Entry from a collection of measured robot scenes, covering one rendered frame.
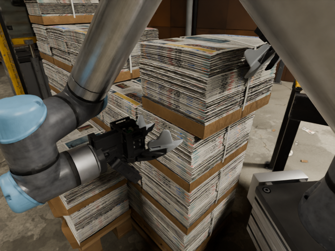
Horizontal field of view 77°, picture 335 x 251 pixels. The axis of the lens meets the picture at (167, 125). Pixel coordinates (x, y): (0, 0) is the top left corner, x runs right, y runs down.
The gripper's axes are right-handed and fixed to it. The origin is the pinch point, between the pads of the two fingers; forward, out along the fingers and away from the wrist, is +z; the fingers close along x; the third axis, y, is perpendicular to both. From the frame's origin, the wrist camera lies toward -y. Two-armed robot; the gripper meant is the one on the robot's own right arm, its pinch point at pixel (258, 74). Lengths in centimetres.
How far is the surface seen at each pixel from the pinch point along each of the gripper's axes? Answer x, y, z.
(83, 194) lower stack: 41, 14, 71
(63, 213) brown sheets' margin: 50, 13, 76
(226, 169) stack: -4.1, -14.4, 39.1
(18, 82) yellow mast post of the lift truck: 34, 135, 118
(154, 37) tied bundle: -15, 57, 29
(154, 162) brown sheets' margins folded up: 18.9, 3.8, 43.1
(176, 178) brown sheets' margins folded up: 19.0, -6.5, 37.0
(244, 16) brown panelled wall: -318, 162, 89
